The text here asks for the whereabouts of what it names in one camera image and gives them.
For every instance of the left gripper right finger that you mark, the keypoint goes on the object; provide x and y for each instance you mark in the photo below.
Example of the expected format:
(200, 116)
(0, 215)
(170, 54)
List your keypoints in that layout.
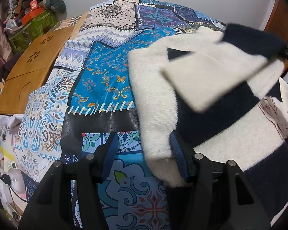
(215, 195)

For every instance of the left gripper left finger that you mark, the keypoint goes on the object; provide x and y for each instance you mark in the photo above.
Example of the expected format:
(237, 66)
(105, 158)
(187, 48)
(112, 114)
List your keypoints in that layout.
(50, 207)

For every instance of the cream navy striped cat sweater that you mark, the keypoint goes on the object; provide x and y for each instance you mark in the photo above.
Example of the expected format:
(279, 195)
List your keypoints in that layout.
(220, 94)

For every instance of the brown wooden door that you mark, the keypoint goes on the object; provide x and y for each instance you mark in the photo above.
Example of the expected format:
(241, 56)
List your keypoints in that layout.
(278, 21)

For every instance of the blue patchwork bed quilt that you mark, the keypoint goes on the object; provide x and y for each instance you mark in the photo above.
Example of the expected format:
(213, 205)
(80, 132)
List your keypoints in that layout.
(88, 95)

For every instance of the wooden folding lap desk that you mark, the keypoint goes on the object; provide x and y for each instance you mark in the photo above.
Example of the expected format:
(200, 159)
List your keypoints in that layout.
(33, 68)

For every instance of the green fabric storage bin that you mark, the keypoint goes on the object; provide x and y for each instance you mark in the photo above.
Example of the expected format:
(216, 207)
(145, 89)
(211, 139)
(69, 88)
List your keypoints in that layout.
(22, 37)

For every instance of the orange box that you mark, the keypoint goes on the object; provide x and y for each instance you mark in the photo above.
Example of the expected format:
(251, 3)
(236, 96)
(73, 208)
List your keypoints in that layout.
(34, 11)

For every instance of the grey plush toy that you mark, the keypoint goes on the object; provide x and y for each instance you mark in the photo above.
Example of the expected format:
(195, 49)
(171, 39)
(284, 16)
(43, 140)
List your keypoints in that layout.
(50, 1)

